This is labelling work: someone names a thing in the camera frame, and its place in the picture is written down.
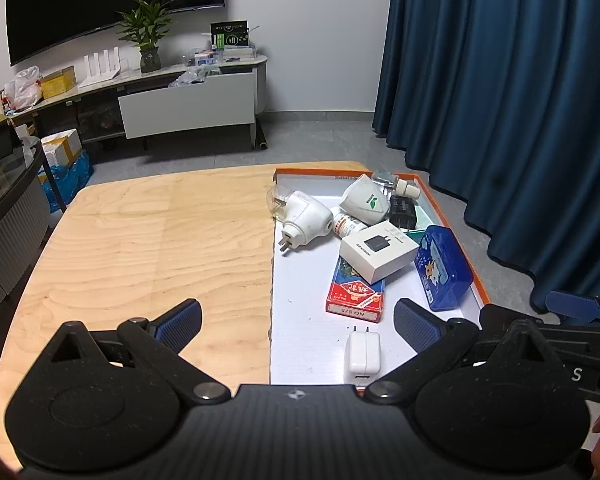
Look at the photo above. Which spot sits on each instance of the teal white carton box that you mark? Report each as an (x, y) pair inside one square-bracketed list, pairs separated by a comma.
[(423, 222)]

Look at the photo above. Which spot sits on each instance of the white router with antennas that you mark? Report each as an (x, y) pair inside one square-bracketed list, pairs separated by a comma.
[(101, 67)]

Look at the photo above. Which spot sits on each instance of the white charger retail box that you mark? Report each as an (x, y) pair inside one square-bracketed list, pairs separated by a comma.
[(378, 251)]

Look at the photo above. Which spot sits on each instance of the blue plastic bag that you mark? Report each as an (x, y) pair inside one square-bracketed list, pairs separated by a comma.
[(69, 180)]

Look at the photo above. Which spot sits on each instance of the black wall charger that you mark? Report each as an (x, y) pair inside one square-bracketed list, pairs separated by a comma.
[(402, 212)]

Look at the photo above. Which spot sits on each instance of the red playing card box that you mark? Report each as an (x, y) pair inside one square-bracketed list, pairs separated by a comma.
[(351, 296)]

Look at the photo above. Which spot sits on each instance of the white tv console cabinet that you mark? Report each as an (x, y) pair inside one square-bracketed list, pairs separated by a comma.
[(136, 105)]

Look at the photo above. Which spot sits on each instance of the potted green plant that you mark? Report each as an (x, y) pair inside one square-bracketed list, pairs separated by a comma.
[(145, 26)]

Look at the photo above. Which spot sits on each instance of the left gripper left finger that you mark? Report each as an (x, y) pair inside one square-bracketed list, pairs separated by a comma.
[(156, 345)]

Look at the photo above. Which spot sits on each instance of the blue plastic case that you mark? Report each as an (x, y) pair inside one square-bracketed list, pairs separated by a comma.
[(443, 269)]

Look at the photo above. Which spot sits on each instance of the blue curtain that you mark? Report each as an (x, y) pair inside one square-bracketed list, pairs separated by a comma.
[(499, 102)]

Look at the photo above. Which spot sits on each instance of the white vaporizer with clear bottle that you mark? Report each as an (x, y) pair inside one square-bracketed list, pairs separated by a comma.
[(303, 218)]

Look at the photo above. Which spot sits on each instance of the black side cabinet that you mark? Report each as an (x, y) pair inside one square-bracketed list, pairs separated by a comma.
[(24, 210)]

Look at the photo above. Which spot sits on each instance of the white plastic bag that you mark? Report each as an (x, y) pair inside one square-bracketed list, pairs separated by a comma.
[(24, 90)]

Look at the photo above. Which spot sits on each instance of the clear liquid refill bottle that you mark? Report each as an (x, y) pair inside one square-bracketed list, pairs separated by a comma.
[(391, 184)]

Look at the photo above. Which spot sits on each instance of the white plug-in vaporizer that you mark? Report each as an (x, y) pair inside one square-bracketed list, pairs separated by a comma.
[(364, 200)]

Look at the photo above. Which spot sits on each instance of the white usb charger cube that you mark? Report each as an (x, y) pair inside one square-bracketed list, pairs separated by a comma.
[(362, 358)]

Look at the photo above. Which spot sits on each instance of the yellow cardboard box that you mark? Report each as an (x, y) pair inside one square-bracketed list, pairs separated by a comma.
[(58, 82)]

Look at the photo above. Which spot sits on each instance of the black green display box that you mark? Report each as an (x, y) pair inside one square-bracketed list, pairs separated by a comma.
[(230, 35)]

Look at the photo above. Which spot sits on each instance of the orange white cardboard box lid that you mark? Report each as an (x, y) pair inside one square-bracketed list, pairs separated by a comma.
[(307, 342)]

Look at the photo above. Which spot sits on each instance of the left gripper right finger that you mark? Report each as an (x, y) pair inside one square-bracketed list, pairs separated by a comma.
[(440, 346)]

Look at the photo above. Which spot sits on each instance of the white yellow floor box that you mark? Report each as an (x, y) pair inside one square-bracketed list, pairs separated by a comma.
[(62, 148)]

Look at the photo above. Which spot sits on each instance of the white pill bottle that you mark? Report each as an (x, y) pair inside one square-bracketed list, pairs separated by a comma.
[(345, 225)]

